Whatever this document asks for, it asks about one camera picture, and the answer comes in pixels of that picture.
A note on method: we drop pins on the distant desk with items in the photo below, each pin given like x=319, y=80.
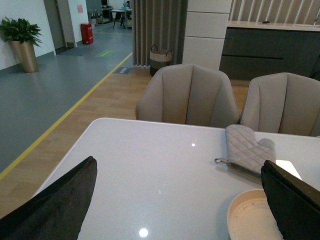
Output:
x=123, y=14

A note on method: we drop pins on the dark grey counter cabinet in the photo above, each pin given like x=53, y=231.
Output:
x=254, y=49

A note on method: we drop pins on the beige upholstered chair left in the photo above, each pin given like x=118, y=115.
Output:
x=189, y=94

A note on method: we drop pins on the gold tall plant pot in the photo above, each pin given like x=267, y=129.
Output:
x=26, y=55

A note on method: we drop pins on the woven basket with handles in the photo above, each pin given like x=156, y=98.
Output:
x=159, y=58

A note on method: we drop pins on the green potted plant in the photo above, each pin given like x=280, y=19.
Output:
x=20, y=30

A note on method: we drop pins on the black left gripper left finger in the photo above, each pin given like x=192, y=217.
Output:
x=58, y=211

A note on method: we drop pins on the beige round plate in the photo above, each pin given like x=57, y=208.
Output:
x=249, y=218

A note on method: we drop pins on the beige pleated curtain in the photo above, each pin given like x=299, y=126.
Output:
x=161, y=23

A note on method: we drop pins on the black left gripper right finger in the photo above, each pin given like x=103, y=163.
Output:
x=294, y=204

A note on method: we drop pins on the red box cabinet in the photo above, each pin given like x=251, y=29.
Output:
x=86, y=33

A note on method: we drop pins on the beige upholstered chair right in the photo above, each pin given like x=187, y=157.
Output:
x=284, y=103

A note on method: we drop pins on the white pillar cabinet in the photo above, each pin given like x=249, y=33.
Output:
x=205, y=31

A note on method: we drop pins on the beige upholstered chair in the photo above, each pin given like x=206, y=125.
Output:
x=189, y=94
x=284, y=103

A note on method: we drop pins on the grey quilted oven mitt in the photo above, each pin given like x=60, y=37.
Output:
x=244, y=153

